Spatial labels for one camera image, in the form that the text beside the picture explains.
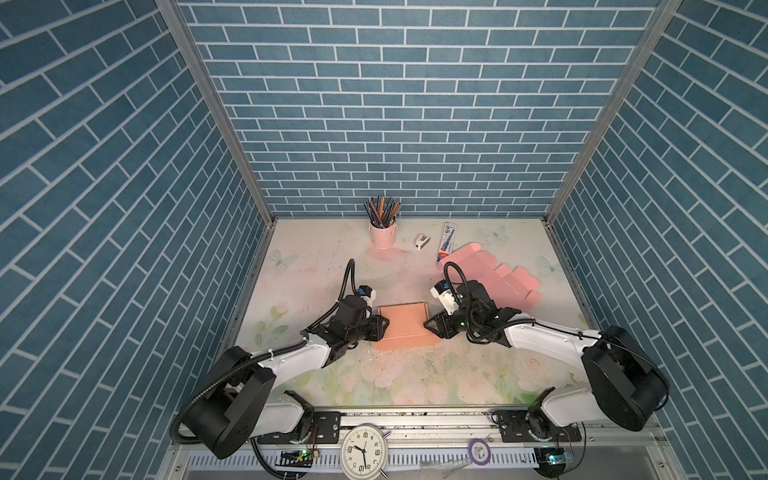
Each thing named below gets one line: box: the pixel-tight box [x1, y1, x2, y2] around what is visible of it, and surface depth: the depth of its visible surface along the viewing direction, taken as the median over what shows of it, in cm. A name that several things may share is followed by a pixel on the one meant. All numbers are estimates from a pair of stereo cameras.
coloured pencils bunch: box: [363, 195, 401, 229], surface depth 107 cm
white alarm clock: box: [340, 423, 391, 480], surface depth 68 cm
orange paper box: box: [372, 302, 443, 351], surface depth 89 cm
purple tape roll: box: [468, 438, 491, 466], surface depth 72 cm
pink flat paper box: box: [440, 242, 542, 309], surface depth 106 cm
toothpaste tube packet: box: [437, 222, 458, 262], surface depth 114 cm
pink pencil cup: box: [369, 223, 398, 249], surface depth 111 cm
